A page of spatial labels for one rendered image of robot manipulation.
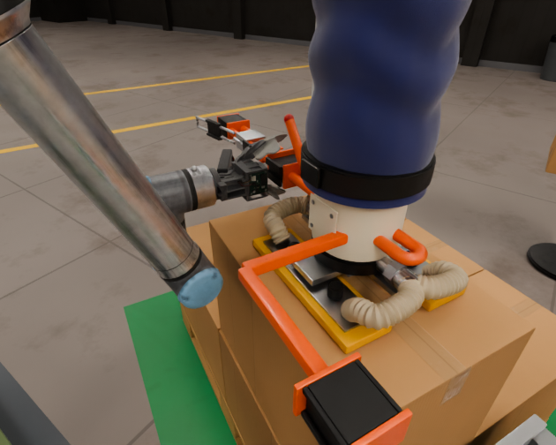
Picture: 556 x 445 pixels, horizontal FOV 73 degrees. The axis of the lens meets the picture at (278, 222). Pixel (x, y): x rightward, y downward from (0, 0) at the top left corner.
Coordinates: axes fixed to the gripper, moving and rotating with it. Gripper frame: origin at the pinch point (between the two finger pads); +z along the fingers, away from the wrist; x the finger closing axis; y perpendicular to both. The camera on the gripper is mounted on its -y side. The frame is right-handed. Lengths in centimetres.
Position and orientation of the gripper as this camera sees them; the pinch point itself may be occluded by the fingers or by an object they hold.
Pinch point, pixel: (285, 162)
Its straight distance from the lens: 92.6
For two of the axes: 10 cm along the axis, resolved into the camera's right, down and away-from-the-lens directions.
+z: 8.7, -2.6, 4.2
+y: 4.9, 4.8, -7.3
